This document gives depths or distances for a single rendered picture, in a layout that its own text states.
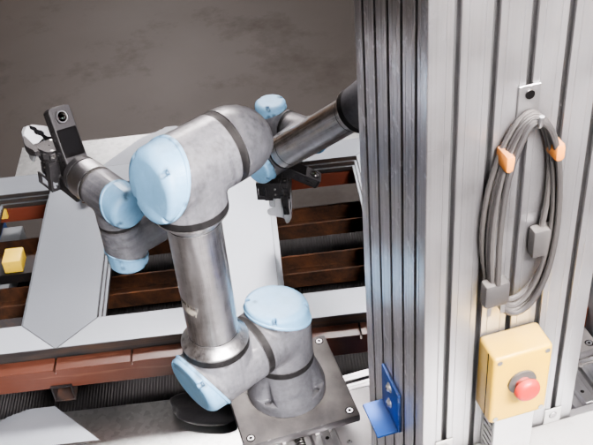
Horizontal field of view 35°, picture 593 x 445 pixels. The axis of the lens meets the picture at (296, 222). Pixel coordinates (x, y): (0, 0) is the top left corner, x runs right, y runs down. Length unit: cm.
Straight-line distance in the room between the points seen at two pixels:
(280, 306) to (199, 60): 358
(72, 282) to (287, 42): 302
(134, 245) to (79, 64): 365
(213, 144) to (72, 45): 421
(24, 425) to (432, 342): 128
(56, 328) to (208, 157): 108
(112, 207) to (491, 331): 68
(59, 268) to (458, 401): 137
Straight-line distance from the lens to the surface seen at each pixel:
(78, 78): 519
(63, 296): 242
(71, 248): 256
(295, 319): 164
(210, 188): 135
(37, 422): 233
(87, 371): 228
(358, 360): 254
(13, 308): 265
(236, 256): 242
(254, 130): 139
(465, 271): 123
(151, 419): 231
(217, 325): 153
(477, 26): 104
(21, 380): 232
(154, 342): 226
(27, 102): 506
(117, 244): 171
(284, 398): 176
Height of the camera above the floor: 240
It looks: 38 degrees down
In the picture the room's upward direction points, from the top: 5 degrees counter-clockwise
